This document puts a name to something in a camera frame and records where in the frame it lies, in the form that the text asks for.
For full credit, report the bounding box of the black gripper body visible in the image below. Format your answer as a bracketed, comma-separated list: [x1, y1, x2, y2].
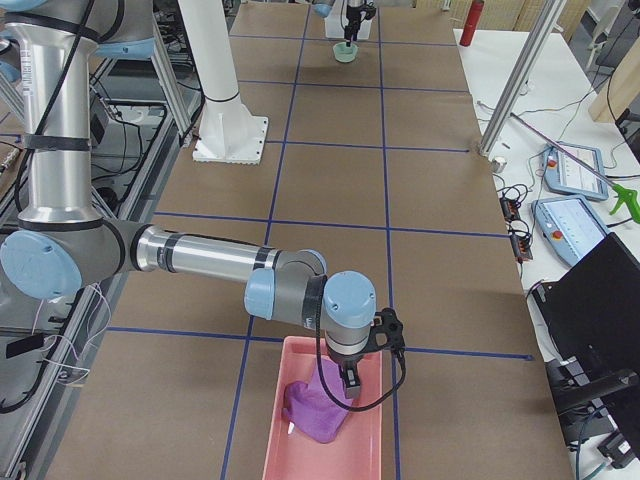
[346, 0, 375, 24]
[327, 346, 367, 372]

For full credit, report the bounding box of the mint green bowl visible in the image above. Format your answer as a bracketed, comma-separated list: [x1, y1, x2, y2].
[332, 41, 358, 64]

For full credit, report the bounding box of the purple microfibre cloth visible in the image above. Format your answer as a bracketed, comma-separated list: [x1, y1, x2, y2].
[282, 365, 349, 444]

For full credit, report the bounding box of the clear plastic storage box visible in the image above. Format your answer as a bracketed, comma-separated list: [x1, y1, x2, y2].
[324, 0, 373, 41]

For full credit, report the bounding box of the pink plastic tray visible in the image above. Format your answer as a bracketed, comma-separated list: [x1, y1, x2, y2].
[262, 336, 382, 479]

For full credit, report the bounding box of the red metal bottle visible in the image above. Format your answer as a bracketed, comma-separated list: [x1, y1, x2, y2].
[459, 0, 485, 47]

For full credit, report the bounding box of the black laptop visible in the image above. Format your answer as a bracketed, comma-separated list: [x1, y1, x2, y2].
[533, 233, 639, 372]

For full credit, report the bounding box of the far teach pendant tablet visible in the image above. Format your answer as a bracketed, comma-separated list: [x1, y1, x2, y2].
[541, 142, 609, 202]

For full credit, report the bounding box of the teach pendant tablet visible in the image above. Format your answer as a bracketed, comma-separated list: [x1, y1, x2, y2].
[541, 142, 609, 202]
[531, 194, 610, 267]

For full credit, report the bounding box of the near teach pendant tablet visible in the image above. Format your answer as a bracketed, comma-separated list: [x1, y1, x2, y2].
[531, 194, 610, 267]

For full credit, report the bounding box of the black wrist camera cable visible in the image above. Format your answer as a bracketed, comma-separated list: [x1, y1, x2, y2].
[305, 273, 409, 412]

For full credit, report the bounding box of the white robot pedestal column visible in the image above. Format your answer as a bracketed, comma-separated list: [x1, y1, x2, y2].
[178, 0, 269, 165]

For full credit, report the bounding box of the aluminium frame post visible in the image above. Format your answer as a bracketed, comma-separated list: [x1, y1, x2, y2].
[478, 0, 566, 157]

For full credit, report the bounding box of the green handled reach grabber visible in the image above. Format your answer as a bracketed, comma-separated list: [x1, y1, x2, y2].
[509, 113, 640, 224]

